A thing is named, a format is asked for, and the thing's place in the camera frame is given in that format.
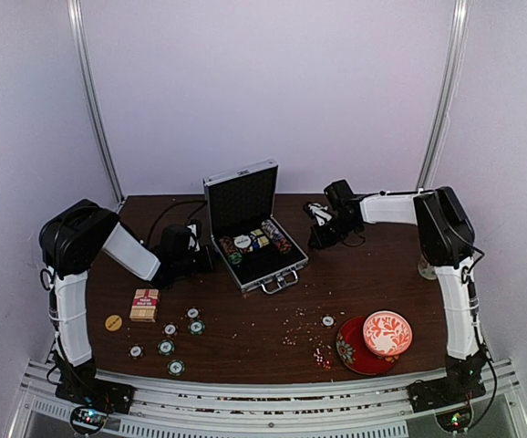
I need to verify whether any yellow big blind button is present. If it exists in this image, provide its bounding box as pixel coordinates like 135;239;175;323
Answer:
104;314;123;332

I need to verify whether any front aluminium rail base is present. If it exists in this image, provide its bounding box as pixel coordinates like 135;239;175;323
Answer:
5;360;527;437

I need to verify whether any black orange poker chip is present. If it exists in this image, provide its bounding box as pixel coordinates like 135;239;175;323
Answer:
321;315;336;329
162;323;179;338
186;307;201;320
128;345;145;360

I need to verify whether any green poker chip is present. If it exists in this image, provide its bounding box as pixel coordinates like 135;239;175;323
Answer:
167;360;186;376
157;339;176;356
188;319;206;336

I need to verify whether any red floral plate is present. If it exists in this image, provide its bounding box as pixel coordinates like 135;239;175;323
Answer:
336;316;399;376

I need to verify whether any left aluminium frame post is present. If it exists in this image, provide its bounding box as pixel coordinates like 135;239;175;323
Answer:
67;0;126;206

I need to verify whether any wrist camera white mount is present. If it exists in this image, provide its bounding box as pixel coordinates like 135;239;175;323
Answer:
304;202;333;226
187;219;202;252

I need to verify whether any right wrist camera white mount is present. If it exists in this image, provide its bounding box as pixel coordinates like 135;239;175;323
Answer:
304;202;333;226

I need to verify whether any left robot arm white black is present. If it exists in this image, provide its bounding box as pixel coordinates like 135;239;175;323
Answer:
38;199;213;405

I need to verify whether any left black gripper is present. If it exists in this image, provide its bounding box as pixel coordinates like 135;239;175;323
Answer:
174;245;221;277

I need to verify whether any aluminium frame post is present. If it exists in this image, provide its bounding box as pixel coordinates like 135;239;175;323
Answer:
416;0;471;189
67;0;126;206

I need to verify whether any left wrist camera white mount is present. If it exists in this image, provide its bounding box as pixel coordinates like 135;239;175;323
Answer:
187;219;202;252

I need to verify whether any aluminium poker case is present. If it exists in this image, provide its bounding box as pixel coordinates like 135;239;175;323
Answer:
203;160;308;295

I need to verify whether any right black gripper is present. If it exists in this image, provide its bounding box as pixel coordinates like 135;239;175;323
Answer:
308;214;357;249

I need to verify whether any white patterned mug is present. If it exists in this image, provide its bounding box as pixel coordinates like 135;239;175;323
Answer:
418;255;437;281

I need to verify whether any white dealer button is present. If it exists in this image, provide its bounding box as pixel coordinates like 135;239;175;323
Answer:
233;235;253;252

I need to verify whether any orange white patterned bowl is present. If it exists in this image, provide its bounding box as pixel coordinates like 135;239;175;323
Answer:
362;310;413;358

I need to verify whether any green chip stack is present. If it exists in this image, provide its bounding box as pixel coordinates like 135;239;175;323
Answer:
227;252;243;266

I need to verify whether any black orange chip row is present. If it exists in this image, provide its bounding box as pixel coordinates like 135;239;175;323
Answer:
218;236;237;256

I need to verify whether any right aluminium frame post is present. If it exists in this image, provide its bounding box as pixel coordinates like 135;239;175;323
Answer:
416;0;471;189

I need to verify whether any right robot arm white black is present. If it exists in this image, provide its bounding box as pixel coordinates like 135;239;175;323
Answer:
304;180;488;403

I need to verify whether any red playing card box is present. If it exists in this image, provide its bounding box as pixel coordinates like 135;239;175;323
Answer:
129;288;160;322

